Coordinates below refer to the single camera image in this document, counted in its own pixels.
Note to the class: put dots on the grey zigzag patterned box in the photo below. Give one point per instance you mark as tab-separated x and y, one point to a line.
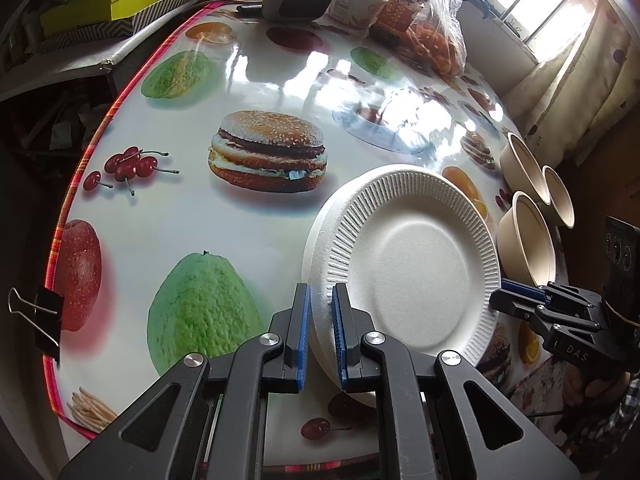
150	22

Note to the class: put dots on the brown wooden cabinet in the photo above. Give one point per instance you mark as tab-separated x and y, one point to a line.
605	170

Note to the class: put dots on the glass jar with red label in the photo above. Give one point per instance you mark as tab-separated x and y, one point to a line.
400	15

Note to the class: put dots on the beige paper bowl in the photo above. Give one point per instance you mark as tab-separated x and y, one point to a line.
522	165
532	240
560	195

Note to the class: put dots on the grey board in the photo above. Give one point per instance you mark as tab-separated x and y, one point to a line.
75	67

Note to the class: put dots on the cream dotted curtain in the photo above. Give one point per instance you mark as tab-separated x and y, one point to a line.
580	75

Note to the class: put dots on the white plastic tub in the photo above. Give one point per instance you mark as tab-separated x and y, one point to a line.
355	5

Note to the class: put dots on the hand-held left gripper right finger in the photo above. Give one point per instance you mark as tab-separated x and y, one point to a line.
415	410

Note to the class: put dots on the person's right hand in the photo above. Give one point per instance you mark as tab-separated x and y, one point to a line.
595	390

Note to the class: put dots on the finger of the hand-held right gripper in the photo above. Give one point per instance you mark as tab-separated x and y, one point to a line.
525	291
517	307

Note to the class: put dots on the person's right forearm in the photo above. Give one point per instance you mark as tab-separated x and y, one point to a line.
605	430

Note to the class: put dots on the clear plastic bag of oranges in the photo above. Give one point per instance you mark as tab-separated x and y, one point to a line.
440	35

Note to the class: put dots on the food printed tablecloth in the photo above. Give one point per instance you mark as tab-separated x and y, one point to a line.
200	240

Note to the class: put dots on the black binder clip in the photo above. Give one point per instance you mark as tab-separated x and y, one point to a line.
47	315

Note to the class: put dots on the black pen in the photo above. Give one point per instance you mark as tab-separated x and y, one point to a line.
250	9

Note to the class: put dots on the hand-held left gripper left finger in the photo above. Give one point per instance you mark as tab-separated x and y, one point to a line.
240	410

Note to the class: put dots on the large yellow-green box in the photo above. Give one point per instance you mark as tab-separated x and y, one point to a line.
100	10

